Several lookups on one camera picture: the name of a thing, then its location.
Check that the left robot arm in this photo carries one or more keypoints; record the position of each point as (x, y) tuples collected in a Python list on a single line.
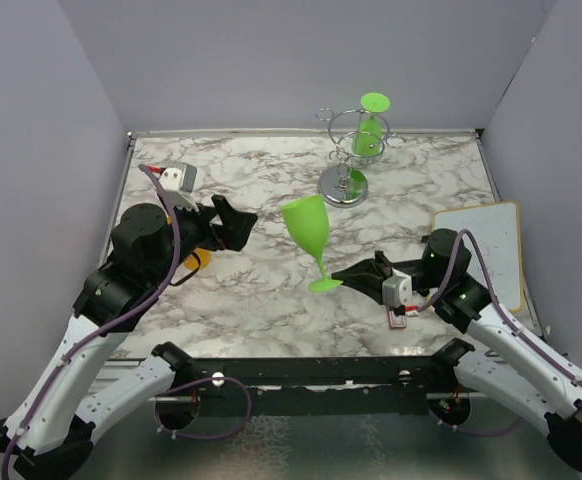
[(54, 430)]

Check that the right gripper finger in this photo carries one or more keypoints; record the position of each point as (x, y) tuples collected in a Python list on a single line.
[(369, 284), (368, 270)]

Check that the red white eraser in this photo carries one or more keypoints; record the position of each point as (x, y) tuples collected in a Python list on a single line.
[(395, 322)]

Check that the small whiteboard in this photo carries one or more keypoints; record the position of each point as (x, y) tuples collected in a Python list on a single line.
[(496, 229)]

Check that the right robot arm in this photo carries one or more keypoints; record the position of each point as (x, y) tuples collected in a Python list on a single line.
[(534, 381)]

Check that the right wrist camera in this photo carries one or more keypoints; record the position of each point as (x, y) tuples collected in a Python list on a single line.
[(397, 293)]

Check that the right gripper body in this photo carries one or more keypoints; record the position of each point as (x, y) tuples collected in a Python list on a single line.
[(427, 278)]

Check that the orange wine glass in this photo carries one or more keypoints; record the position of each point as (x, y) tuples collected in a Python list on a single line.
[(199, 259)]

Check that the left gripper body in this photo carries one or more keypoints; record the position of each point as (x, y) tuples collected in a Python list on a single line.
[(194, 230)]

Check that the green wine glass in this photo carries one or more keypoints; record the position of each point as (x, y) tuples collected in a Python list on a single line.
[(307, 222), (369, 139)]

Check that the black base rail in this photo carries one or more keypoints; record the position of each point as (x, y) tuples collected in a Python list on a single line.
[(229, 387)]

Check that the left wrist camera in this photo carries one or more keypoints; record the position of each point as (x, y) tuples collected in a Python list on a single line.
[(178, 182)]

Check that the chrome wine glass rack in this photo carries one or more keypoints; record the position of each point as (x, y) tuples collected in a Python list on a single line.
[(344, 184)]

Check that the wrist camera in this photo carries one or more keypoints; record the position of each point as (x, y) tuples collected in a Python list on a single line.
[(178, 182), (397, 293)]

